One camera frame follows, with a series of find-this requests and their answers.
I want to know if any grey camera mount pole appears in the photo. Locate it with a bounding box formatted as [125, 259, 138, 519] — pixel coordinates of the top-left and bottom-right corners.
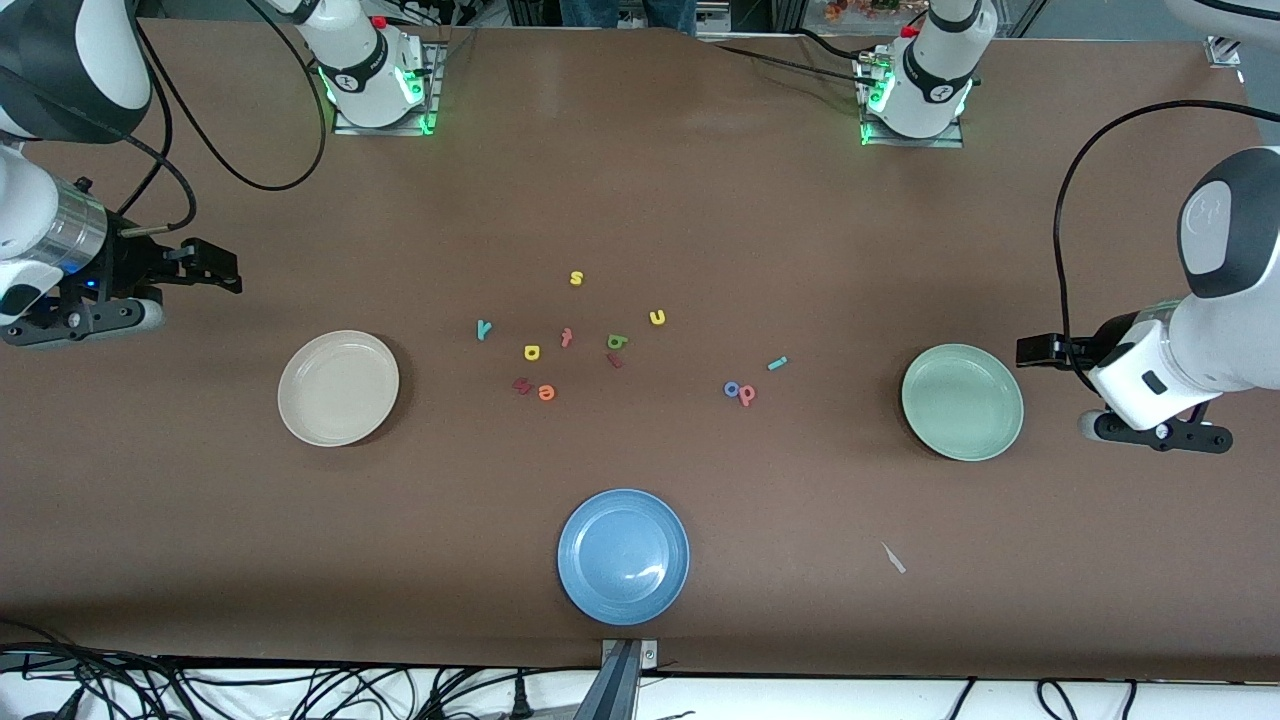
[572, 640, 641, 720]

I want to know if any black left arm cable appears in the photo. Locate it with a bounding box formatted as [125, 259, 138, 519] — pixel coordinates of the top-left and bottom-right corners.
[1054, 98, 1280, 366]

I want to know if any light green plate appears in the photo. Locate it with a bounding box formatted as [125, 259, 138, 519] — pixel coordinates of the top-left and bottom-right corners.
[901, 343, 1025, 462]

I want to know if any black floor cable tangle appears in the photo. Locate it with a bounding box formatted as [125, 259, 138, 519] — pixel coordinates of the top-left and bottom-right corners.
[0, 620, 601, 720]

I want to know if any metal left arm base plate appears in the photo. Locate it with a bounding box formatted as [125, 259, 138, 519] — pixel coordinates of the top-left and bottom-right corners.
[855, 50, 966, 149]

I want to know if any beige brown plate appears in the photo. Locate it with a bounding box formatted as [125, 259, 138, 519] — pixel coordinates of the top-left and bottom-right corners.
[278, 330, 401, 448]

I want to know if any black cable to arm base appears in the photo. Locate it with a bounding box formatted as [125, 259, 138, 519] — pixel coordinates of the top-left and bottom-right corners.
[712, 28, 881, 86]

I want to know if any blue plate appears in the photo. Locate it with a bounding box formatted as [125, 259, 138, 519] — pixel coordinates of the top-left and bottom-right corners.
[557, 488, 691, 627]

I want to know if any black looped floor cable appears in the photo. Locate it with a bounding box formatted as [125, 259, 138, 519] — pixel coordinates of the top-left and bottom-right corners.
[1035, 678, 1138, 720]

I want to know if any brown table cover sheet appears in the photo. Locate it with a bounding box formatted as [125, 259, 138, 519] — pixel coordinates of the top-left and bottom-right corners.
[0, 18, 1280, 683]

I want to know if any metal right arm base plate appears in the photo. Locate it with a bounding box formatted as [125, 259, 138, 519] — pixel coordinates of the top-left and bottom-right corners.
[332, 40, 446, 137]

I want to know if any person in blue jeans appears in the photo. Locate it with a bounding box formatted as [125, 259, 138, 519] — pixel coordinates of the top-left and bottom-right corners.
[560, 0, 698, 33]

